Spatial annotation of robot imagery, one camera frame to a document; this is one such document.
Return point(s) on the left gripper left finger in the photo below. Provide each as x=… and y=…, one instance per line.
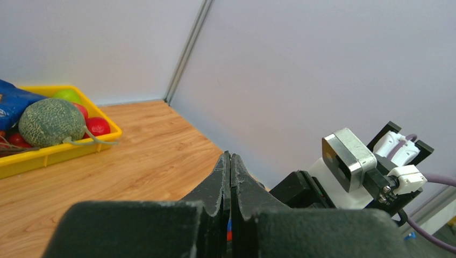
x=194, y=226

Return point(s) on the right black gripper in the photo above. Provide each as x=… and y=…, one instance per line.
x=300, y=190

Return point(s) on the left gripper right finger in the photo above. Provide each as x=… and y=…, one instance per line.
x=263, y=226

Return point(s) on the red tomato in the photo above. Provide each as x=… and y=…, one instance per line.
x=98, y=126

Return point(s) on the red apple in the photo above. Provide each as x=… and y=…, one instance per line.
x=83, y=110

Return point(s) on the green melon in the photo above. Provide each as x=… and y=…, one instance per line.
x=52, y=121

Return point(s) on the green apple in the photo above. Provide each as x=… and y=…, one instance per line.
x=69, y=95

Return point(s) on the yellow plastic bin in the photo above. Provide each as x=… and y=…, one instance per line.
x=20, y=163

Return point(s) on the bunch of red fruits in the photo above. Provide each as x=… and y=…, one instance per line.
x=13, y=141

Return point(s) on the blue snack bag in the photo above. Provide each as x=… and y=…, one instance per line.
x=14, y=101

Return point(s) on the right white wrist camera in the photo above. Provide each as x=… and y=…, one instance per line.
x=356, y=167

